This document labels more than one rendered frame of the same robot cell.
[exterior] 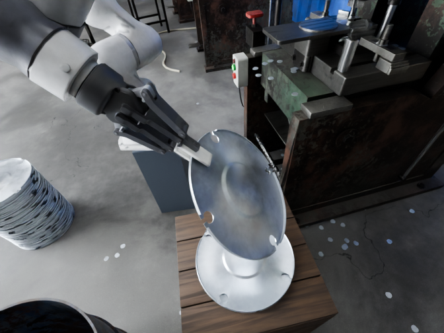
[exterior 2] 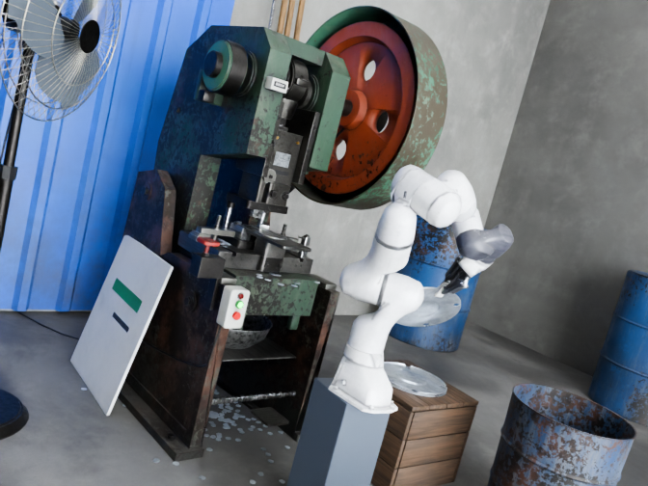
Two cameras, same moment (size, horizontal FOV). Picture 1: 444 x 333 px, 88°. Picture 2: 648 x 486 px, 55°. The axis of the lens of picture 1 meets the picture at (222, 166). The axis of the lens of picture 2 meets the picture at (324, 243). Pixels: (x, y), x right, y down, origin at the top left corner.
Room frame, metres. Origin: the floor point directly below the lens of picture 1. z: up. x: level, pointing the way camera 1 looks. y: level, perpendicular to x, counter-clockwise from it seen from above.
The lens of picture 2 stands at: (1.93, 1.70, 1.13)
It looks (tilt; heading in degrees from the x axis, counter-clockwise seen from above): 8 degrees down; 237
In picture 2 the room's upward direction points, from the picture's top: 14 degrees clockwise
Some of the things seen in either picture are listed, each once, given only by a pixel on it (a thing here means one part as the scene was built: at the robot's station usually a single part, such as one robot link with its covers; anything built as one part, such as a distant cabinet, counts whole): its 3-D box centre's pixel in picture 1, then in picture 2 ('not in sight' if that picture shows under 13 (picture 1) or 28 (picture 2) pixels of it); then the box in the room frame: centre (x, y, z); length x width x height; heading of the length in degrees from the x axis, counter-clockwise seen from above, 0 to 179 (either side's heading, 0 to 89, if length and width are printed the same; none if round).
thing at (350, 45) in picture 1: (347, 53); (304, 246); (0.67, -0.40, 0.75); 0.03 x 0.03 x 0.10; 10
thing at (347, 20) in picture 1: (348, 27); (252, 232); (0.87, -0.49, 0.76); 0.15 x 0.09 x 0.05; 10
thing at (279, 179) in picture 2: not in sight; (273, 164); (0.86, -0.45, 1.04); 0.17 x 0.15 x 0.30; 100
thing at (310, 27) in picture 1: (301, 47); (274, 255); (0.84, -0.32, 0.72); 0.25 x 0.14 x 0.14; 100
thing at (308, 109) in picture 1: (399, 134); (266, 296); (0.63, -0.68, 0.45); 0.92 x 0.12 x 0.90; 100
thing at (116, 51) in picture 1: (125, 78); (387, 311); (0.74, 0.28, 0.71); 0.18 x 0.11 x 0.25; 140
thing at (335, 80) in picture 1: (342, 51); (246, 252); (0.87, -0.49, 0.68); 0.45 x 0.30 x 0.06; 10
